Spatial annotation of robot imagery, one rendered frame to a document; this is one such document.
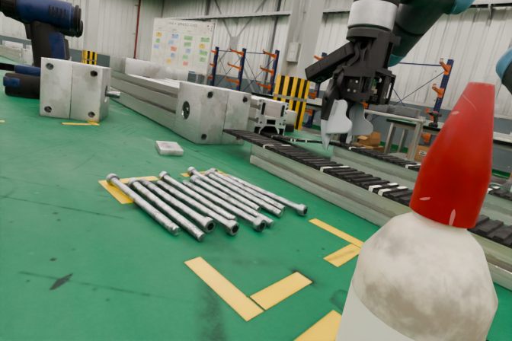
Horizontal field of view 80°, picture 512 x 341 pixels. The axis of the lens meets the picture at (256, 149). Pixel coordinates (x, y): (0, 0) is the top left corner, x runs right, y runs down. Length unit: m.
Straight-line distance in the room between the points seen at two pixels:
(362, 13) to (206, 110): 0.30
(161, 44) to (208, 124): 6.47
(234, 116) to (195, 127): 0.07
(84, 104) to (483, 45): 8.09
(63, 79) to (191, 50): 5.91
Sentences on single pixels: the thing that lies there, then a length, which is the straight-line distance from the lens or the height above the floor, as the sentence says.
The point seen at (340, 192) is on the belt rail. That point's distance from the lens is 0.34.
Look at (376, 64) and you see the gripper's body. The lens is 0.55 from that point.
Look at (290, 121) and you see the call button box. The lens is 0.88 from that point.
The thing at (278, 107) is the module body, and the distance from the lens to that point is 0.74.
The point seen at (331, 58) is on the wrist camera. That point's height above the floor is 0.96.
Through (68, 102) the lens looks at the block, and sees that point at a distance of 0.61.
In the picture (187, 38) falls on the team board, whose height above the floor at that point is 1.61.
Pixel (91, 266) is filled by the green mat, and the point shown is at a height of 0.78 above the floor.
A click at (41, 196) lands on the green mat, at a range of 0.28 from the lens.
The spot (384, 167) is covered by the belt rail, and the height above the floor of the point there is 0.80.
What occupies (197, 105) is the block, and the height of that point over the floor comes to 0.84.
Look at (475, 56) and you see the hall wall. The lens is 8.27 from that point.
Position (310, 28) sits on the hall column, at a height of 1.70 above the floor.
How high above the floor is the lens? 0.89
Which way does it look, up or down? 11 degrees down
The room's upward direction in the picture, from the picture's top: 10 degrees clockwise
